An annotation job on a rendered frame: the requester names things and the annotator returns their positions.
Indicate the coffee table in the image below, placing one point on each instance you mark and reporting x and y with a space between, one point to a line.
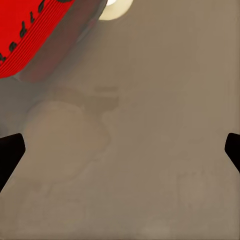
125 111

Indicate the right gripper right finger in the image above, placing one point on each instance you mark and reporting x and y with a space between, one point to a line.
232 148

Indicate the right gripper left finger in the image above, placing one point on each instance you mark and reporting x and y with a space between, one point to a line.
12 149

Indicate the radio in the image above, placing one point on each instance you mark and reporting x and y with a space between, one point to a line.
25 25

